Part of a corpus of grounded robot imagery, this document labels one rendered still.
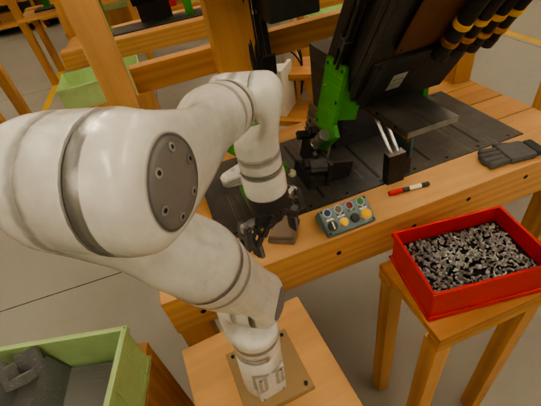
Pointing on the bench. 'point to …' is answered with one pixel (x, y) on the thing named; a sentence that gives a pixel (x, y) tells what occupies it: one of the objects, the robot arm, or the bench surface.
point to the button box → (344, 217)
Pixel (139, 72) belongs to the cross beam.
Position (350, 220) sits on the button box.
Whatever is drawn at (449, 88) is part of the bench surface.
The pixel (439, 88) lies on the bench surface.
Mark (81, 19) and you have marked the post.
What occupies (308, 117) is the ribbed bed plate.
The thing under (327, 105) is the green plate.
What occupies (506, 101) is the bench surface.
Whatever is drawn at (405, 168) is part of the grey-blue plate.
